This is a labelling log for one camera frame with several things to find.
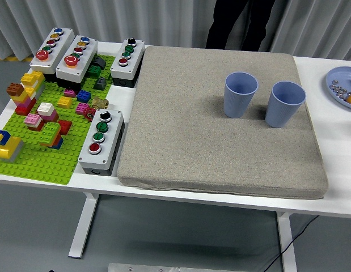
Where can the light blue ribbed cup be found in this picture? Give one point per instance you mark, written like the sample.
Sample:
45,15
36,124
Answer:
237,105
283,110

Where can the grey-brown padded mat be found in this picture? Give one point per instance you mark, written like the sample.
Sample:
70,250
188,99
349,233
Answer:
192,127

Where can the white four-button control box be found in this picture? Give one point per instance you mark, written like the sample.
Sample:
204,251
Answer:
135,56
113,141

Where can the square magenta brick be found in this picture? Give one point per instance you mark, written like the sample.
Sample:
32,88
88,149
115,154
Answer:
82,108

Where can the dark green brick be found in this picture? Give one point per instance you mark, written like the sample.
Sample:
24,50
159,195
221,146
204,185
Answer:
94,71

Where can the dark grey sloped brick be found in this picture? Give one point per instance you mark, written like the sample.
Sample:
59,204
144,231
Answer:
100,62

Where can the flat magenta brick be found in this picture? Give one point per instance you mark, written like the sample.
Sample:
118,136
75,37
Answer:
69,93

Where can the white five-button control box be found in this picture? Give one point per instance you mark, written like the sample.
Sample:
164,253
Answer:
63,42
88,56

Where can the green orange blue brick stack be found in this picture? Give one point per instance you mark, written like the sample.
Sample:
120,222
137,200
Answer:
50,133

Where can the white pleated curtain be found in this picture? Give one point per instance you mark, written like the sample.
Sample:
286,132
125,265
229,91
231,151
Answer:
135,17

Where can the white table leg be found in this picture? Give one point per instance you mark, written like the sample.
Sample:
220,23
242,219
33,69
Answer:
84,224
287,243

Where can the person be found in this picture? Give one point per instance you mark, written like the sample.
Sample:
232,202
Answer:
237,25

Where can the white pink brick stack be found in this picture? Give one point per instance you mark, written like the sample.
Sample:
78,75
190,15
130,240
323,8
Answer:
47,112

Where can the pink red brick stack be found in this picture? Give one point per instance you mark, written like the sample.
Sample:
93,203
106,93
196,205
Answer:
33,122

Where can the green studded baseplate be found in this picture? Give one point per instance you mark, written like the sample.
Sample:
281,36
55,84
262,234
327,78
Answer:
36,170

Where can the yellow white green brick stack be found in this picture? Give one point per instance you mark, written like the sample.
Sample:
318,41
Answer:
33,78

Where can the brown yellow red brick tower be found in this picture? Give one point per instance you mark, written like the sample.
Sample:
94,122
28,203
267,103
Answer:
22,103

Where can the blue yellow grey brick stack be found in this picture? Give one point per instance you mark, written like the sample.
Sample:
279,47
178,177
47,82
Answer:
9,148

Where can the light blue plate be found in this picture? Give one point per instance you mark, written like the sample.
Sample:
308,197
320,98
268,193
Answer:
341,75

